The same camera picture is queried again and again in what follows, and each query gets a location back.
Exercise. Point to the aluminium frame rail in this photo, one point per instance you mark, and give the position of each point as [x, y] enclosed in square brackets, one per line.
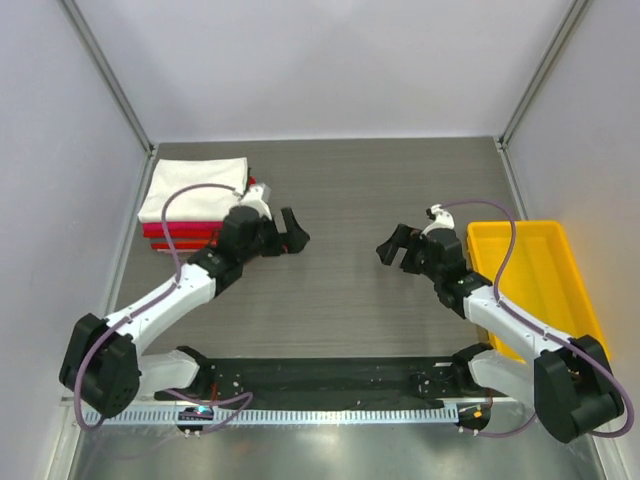
[97, 56]

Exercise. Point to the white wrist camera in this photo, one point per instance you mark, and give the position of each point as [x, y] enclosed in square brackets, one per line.
[256, 197]
[439, 218]

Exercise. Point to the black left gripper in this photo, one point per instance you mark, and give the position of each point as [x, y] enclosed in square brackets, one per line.
[275, 237]

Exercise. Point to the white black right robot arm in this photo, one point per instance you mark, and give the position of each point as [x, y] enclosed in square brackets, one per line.
[566, 381]

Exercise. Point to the white and green raglan t-shirt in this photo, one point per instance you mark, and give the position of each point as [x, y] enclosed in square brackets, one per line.
[222, 183]

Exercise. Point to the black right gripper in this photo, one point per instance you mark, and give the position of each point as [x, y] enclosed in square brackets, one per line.
[413, 253]

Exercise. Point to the yellow plastic bin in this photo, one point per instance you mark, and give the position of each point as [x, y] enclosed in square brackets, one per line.
[541, 277]

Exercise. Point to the folded red t-shirt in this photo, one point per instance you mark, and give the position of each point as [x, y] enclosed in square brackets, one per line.
[180, 243]

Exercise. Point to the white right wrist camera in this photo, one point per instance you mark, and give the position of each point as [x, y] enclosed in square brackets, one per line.
[439, 218]

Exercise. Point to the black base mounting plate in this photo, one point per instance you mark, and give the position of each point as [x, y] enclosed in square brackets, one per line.
[342, 380]

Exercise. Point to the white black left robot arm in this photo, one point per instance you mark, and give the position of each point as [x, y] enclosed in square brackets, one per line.
[106, 364]

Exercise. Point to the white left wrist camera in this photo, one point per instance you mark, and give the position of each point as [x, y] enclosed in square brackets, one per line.
[256, 197]

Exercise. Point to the white slotted cable duct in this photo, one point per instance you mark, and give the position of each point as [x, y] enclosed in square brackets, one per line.
[183, 415]

